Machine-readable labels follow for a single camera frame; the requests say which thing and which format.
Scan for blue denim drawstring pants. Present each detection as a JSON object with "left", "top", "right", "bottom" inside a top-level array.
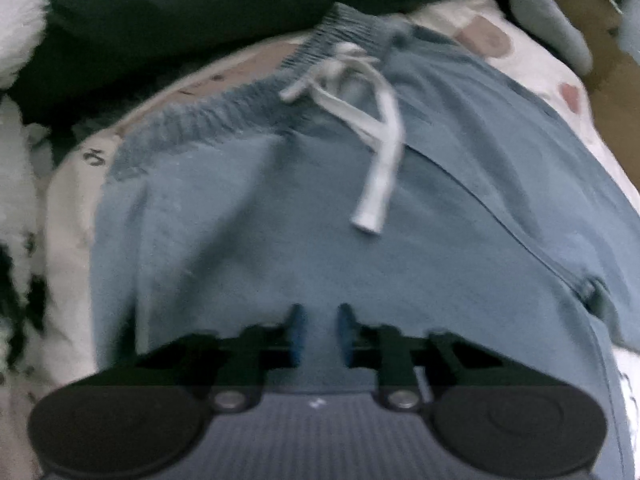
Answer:
[{"left": 91, "top": 6, "right": 639, "bottom": 479}]

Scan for cream bear print bedsheet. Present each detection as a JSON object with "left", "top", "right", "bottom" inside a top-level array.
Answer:
[{"left": 0, "top": 0, "right": 640, "bottom": 480}]

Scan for white black fuzzy blanket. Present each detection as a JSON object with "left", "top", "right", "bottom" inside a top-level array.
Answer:
[{"left": 1, "top": 0, "right": 49, "bottom": 378}]

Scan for dark green pillow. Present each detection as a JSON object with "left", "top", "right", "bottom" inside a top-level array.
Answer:
[{"left": 4, "top": 0, "right": 507, "bottom": 126}]

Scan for brown cardboard sheet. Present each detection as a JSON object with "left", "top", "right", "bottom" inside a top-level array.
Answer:
[{"left": 555, "top": 0, "right": 639, "bottom": 184}]

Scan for grey curved neck pillow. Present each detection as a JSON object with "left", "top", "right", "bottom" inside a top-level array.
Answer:
[{"left": 508, "top": 0, "right": 593, "bottom": 76}]

